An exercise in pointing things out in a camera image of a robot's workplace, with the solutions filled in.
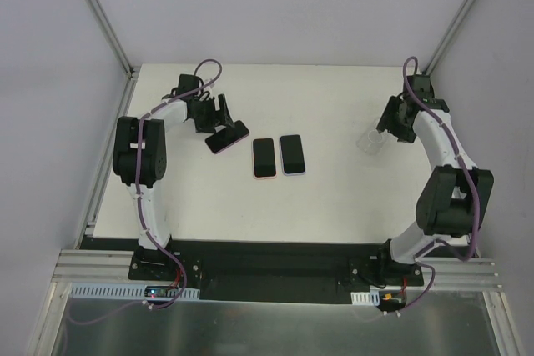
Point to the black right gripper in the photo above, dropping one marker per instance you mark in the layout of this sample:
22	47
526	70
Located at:
390	116

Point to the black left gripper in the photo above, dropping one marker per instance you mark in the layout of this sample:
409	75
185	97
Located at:
219	114

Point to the clear phone case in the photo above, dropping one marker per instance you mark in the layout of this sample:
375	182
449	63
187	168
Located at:
372	139

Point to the pink phone case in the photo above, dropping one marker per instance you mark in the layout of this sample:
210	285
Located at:
265	177

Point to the black phone white edge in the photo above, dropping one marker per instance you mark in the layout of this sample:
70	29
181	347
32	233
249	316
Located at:
292	153

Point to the lavender phone case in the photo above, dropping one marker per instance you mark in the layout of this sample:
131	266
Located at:
294	173

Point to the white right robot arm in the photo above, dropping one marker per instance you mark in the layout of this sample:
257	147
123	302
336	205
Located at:
454	200

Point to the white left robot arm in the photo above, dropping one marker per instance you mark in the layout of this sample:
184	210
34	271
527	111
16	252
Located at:
140	155

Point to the left aluminium frame post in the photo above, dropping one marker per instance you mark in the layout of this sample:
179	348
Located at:
106	28

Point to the aluminium frame post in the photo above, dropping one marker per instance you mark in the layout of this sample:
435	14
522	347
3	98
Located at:
106	28
450	34

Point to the right aluminium frame post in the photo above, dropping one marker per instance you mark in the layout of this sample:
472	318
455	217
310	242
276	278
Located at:
450	34

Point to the aluminium front rail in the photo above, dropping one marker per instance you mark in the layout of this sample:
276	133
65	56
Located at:
96	266

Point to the right white cable duct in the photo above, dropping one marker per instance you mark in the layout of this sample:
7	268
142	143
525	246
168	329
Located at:
369	299

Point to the white cable duct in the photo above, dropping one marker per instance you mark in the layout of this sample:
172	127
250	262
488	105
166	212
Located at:
369	299
120	291

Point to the left white cable duct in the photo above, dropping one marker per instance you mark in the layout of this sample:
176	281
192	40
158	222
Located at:
120	291

